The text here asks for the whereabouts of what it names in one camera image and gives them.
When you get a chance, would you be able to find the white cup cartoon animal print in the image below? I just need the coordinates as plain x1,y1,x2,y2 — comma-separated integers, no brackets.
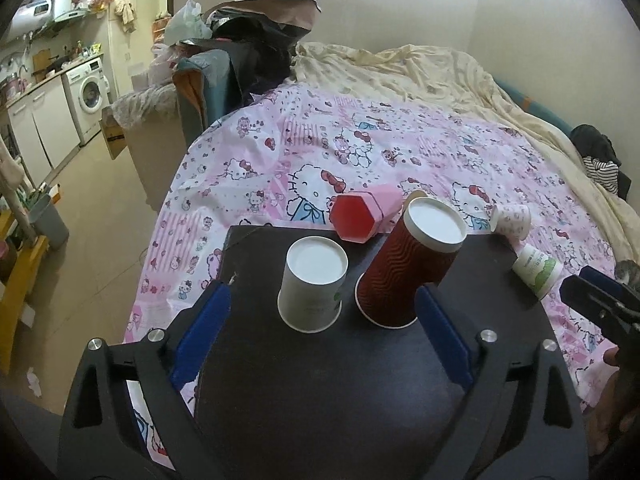
404,190,428,208

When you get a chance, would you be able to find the black board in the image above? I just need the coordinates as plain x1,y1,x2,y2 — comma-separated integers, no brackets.
195,226,556,479

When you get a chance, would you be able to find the white kitchen cabinet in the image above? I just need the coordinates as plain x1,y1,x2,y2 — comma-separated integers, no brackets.
6,76,79,186

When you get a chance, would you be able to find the cardboard box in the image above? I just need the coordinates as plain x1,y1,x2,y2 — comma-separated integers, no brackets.
100,106,127,160

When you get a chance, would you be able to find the grey trash bin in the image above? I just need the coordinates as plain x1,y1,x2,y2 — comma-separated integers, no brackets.
28,194,70,250

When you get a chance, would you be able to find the white cup green tree logo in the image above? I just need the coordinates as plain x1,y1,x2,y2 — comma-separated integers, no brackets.
277,236,348,334

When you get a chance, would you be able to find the cream quilt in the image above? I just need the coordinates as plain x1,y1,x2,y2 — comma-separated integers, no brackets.
291,42,639,261

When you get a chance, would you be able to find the black striped clothes pile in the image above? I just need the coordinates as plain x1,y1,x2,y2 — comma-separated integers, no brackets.
570,125,631,200

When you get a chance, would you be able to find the beige bedside cabinet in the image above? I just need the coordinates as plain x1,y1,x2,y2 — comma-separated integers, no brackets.
111,84,186,214

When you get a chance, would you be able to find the white cup green band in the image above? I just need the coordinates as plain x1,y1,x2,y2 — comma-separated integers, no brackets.
512,244,563,299

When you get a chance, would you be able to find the person's right hand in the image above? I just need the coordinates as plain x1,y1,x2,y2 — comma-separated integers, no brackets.
585,347,639,457

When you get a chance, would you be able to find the tabby cat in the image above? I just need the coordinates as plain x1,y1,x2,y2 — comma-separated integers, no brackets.
614,259,640,292

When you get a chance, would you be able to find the pile of dark clothes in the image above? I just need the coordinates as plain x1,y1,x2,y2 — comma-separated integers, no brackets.
206,0,321,104

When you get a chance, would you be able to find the pink hexagonal cup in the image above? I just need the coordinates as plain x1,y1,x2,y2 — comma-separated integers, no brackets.
329,184,404,244

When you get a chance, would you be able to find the pink hello kitty paper cup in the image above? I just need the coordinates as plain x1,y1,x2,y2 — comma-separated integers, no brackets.
489,204,532,240

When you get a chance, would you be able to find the red corrugated paper cup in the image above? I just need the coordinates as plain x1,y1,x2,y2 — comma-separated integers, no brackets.
355,197,468,330

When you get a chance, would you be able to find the teal chair with clothes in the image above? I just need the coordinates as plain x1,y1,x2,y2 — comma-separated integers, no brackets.
172,49,243,148

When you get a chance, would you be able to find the pink hello kitty bedsheet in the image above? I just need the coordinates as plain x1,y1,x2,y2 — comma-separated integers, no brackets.
124,81,622,470

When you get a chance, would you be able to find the yellow wooden stool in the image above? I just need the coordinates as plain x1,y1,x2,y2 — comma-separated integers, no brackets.
0,235,49,375

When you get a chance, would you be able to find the white water heater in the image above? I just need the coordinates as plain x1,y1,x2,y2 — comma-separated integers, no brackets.
52,0,73,20

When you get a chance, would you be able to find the white plastic bag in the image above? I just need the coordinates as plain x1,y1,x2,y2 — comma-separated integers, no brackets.
164,0,213,46

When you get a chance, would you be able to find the white washing machine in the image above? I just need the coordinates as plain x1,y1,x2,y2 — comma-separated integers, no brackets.
62,54,111,146

